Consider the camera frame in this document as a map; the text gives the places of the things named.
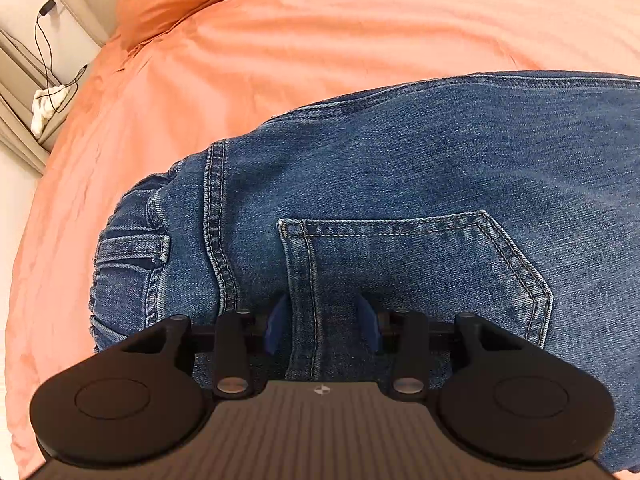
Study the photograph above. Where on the crumpled white cloth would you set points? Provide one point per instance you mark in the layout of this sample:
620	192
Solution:
46	105

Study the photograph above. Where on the orange bed cover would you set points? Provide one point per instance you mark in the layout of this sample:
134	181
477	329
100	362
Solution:
310	55

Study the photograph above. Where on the beige nightstand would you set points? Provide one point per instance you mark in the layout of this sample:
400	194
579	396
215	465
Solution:
75	55

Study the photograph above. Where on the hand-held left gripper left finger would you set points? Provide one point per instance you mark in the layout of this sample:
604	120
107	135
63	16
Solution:
276	327

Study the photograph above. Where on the blue denim pants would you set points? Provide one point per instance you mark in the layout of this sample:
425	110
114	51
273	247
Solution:
400	175

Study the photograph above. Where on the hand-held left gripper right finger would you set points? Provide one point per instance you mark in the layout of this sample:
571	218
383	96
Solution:
367	327

